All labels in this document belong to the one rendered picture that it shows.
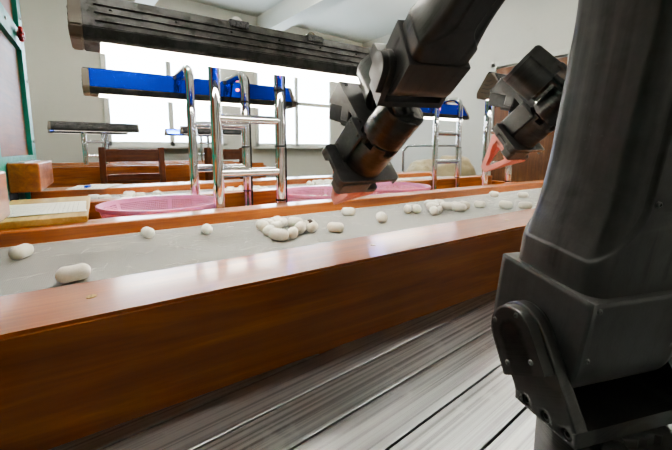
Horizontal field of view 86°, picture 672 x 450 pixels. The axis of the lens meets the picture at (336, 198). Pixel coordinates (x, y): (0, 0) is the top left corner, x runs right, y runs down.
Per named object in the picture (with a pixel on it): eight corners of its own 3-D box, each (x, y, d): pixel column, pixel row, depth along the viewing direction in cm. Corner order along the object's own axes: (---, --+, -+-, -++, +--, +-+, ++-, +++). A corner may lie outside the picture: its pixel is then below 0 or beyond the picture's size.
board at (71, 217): (88, 221, 64) (87, 215, 64) (-30, 232, 56) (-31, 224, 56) (90, 200, 91) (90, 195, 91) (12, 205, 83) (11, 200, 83)
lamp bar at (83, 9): (410, 83, 81) (411, 49, 80) (68, 36, 47) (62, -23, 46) (386, 88, 88) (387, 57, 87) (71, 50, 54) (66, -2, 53)
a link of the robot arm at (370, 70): (339, 84, 51) (361, -1, 41) (395, 87, 53) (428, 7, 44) (356, 145, 45) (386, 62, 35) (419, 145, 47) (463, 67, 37)
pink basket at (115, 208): (242, 231, 96) (241, 196, 95) (175, 261, 70) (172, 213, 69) (158, 226, 103) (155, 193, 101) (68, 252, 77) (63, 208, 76)
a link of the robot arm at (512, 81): (506, 74, 59) (567, 11, 56) (499, 83, 67) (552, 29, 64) (561, 121, 58) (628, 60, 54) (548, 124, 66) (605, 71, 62)
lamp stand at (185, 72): (258, 221, 110) (253, 69, 104) (188, 229, 99) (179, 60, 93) (237, 212, 126) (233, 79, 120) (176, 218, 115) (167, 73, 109)
